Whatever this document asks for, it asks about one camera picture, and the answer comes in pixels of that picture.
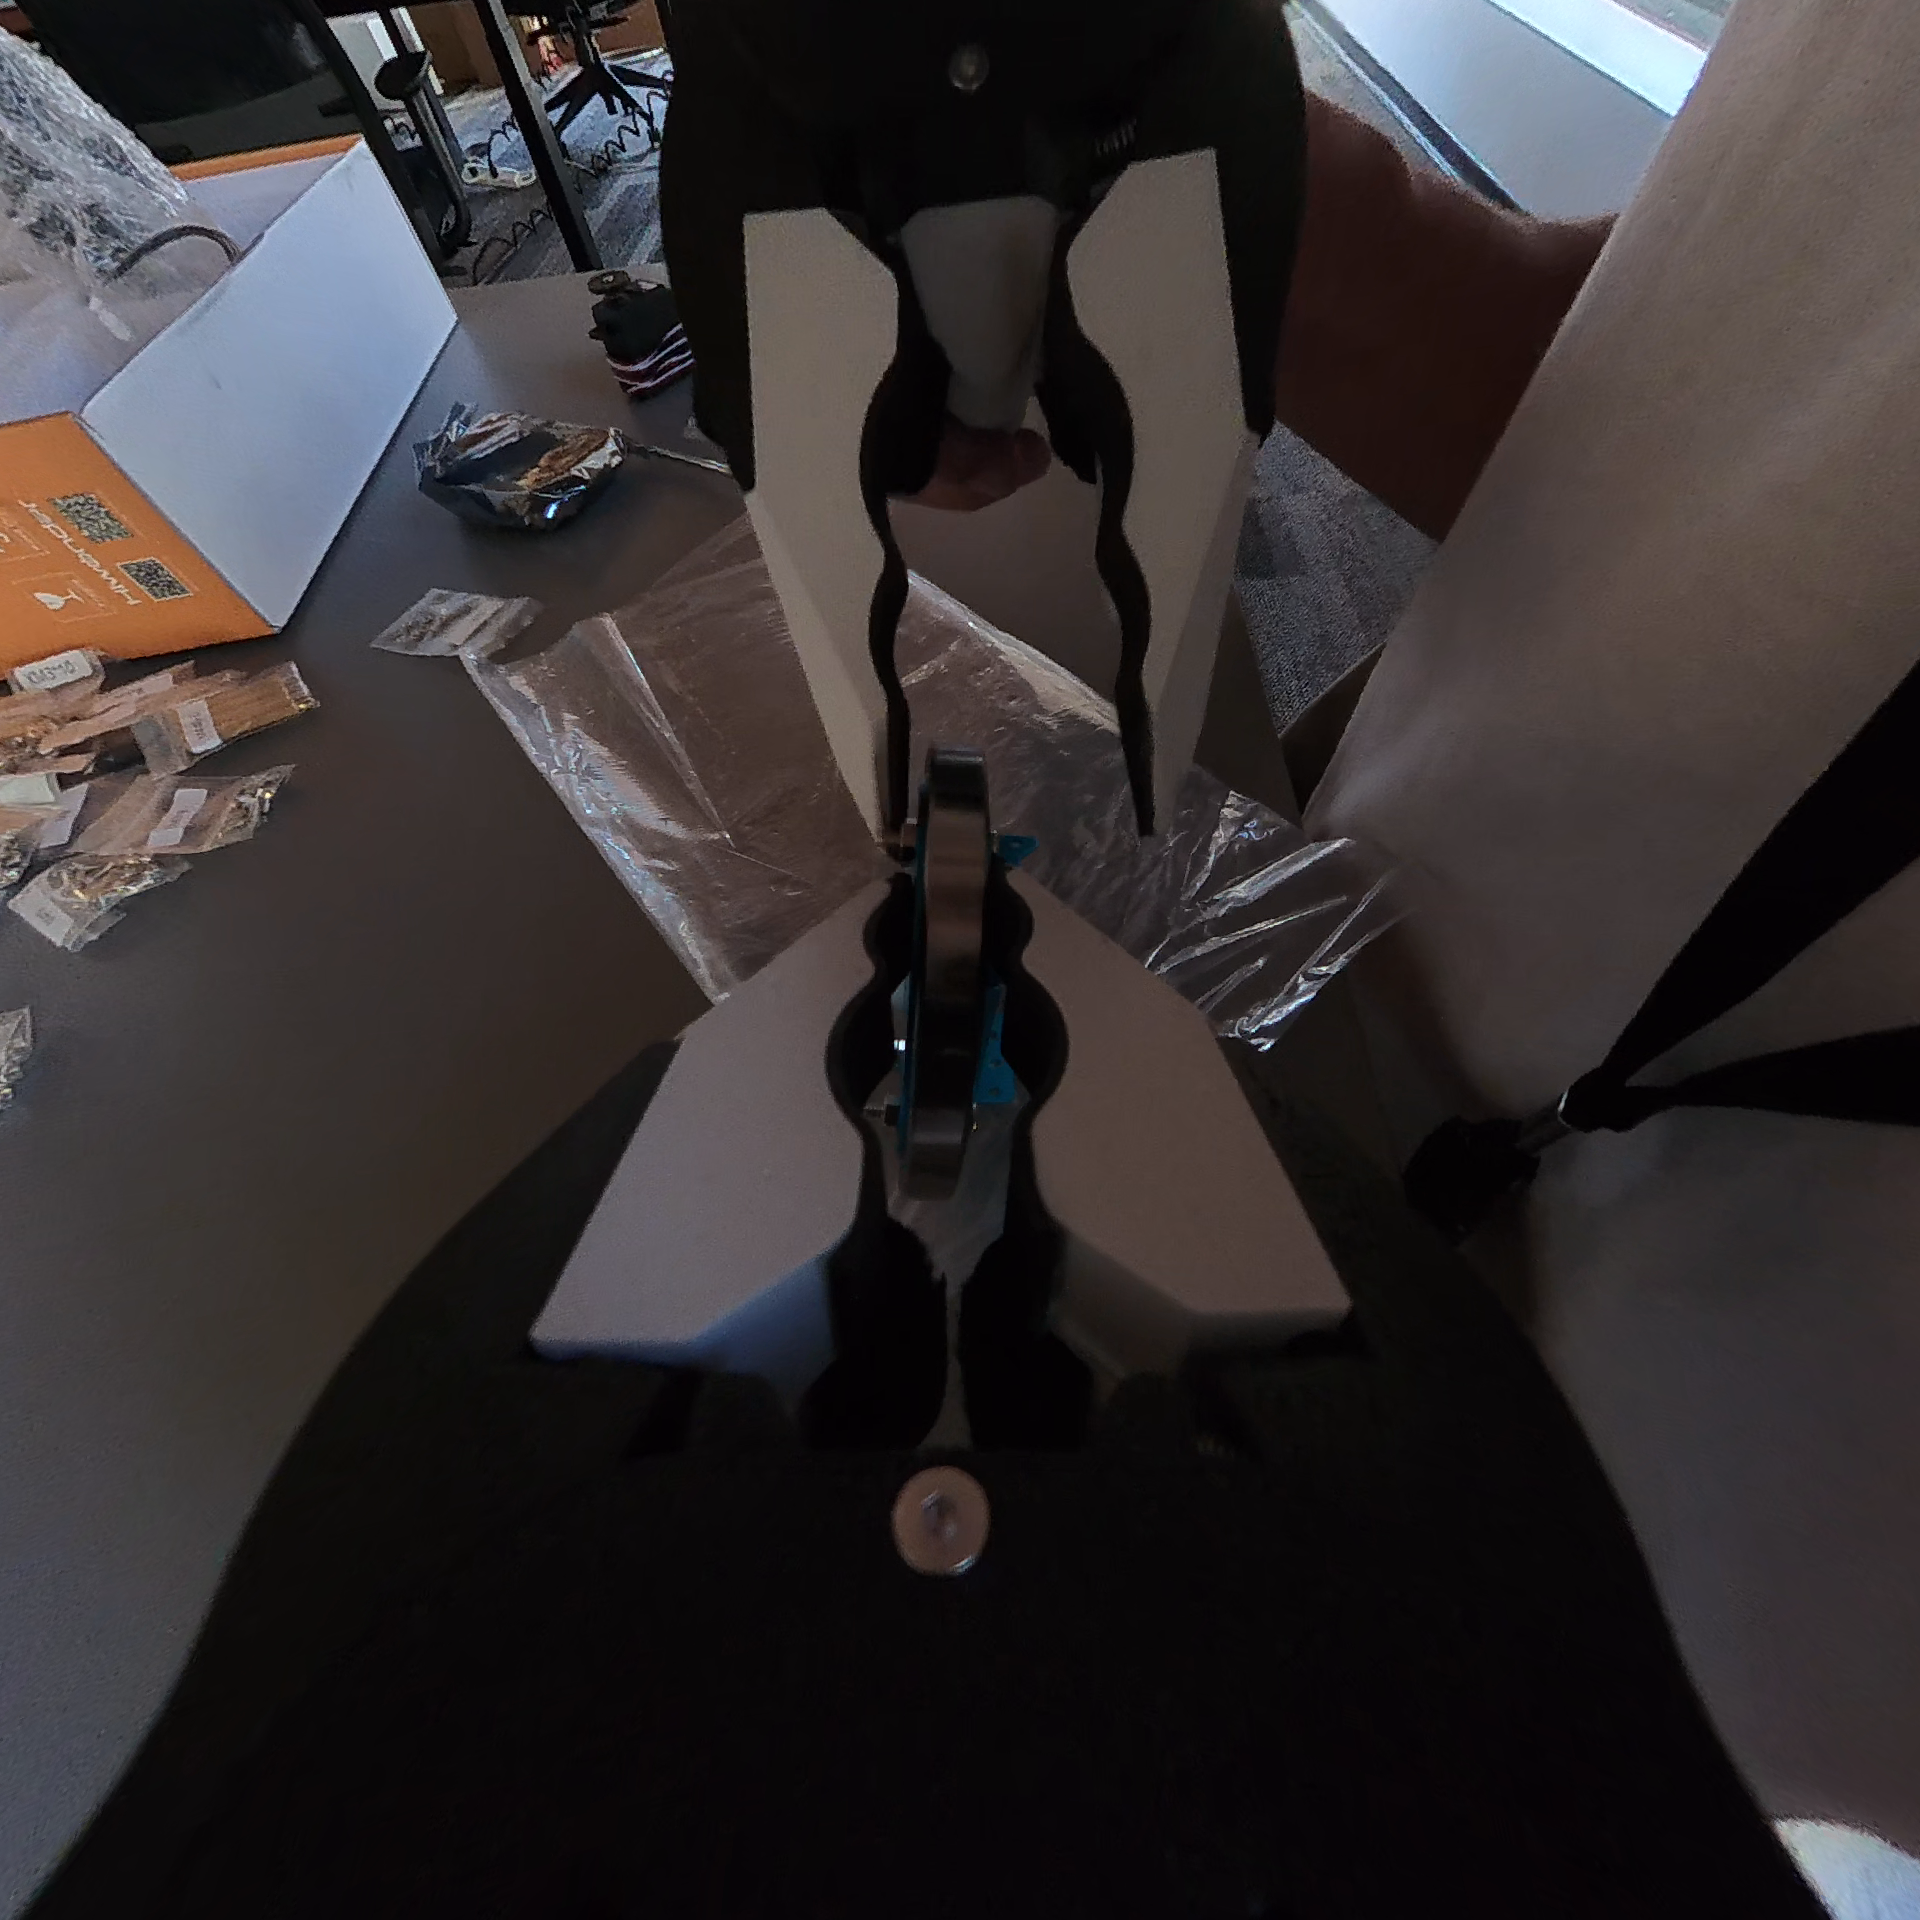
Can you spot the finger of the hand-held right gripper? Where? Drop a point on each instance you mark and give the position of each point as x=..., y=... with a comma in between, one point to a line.
x=1185, y=451
x=811, y=480

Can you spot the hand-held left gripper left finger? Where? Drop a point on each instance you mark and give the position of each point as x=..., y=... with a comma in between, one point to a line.
x=705, y=1201

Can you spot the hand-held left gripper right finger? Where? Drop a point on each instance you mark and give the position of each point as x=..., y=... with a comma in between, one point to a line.
x=1185, y=1201

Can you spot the person's right forearm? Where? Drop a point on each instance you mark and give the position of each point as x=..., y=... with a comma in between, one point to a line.
x=1425, y=301

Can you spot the grey desk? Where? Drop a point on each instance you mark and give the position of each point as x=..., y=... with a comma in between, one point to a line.
x=301, y=1125

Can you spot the person's right hand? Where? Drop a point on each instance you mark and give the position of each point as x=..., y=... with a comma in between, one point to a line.
x=982, y=469

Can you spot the black servo motor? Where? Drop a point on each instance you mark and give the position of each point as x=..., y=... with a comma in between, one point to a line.
x=644, y=338

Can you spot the silver antistatic bag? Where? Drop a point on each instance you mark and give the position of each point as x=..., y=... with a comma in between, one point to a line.
x=519, y=472

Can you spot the clear plastic bag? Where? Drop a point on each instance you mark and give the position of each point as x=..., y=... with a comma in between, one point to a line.
x=61, y=165
x=674, y=751

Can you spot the black star chair base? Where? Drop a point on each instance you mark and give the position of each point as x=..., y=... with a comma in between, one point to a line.
x=609, y=75

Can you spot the small labelled hardware bag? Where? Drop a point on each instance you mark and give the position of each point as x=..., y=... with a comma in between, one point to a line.
x=451, y=622

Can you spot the orange and white cardboard box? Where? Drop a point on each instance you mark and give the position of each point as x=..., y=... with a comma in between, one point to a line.
x=224, y=391

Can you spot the pile of small hardware bags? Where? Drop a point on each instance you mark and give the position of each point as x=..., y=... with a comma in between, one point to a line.
x=135, y=780

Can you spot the black metal table frame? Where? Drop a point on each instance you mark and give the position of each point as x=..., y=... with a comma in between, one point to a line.
x=525, y=135

